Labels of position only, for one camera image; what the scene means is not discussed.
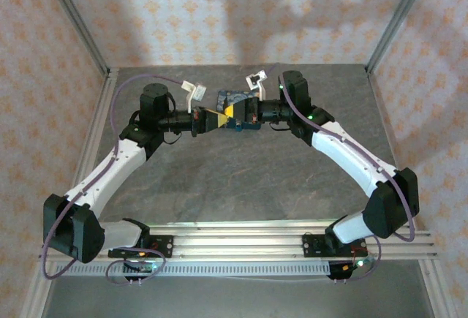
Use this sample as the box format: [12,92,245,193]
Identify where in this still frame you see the blue starry night print box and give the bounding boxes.
[217,89,263,133]

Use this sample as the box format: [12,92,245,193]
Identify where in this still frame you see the small control board green light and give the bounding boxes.
[350,255,377,271]
[137,259,162,273]

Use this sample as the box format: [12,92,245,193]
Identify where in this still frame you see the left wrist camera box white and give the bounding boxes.
[181,80,206,114]

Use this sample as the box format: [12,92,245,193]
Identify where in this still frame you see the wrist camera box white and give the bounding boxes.
[244,72,270,100]
[181,80,206,114]

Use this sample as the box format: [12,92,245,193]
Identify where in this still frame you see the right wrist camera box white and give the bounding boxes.
[244,72,270,100]

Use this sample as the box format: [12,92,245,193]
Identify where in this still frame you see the aluminium table side rail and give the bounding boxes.
[365,69,448,318]
[27,69,120,318]

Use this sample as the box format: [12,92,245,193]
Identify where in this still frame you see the aluminium frame post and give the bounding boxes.
[39,0,110,75]
[365,0,436,75]

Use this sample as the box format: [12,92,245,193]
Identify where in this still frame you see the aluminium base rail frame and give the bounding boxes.
[38,221,439,261]

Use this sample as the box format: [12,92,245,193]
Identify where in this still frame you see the slotted grey cable tray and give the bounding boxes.
[54,262,332,277]

